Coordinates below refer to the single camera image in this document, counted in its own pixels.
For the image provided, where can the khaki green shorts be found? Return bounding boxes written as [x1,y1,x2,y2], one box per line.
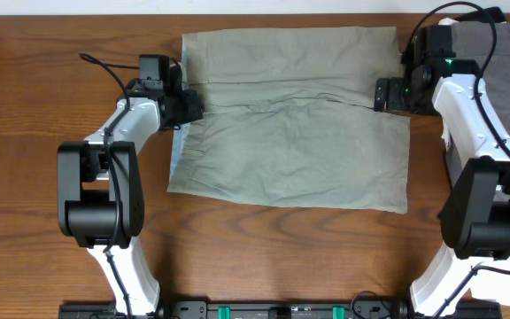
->
[168,27,410,214]

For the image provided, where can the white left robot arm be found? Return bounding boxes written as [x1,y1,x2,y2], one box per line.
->
[58,89,204,318]

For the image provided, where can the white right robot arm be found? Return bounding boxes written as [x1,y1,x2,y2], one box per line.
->
[374,58,510,318]

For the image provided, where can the black folded garment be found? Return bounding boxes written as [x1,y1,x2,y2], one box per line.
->
[453,6,507,23]

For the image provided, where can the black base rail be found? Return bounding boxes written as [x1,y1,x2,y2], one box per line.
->
[58,299,503,319]

